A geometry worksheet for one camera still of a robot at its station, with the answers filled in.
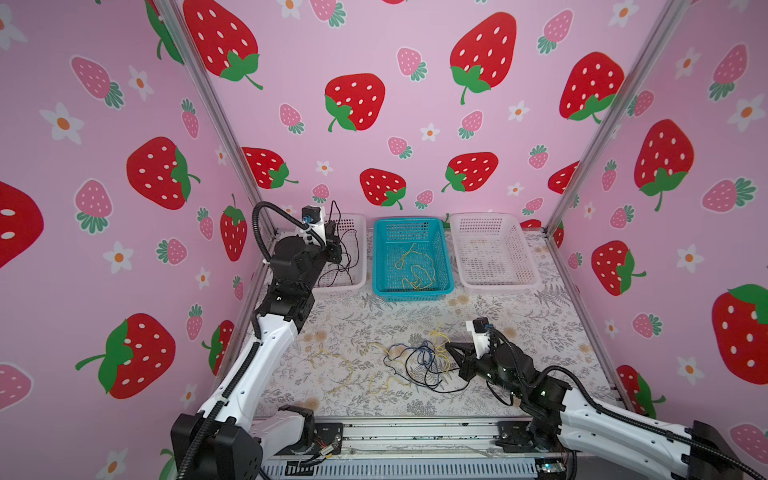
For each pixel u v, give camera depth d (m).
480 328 0.67
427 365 0.86
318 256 0.60
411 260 1.12
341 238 1.15
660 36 0.72
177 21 0.69
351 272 1.06
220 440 0.37
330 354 0.90
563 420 0.56
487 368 0.67
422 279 1.06
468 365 0.72
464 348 0.70
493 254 1.14
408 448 0.73
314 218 0.58
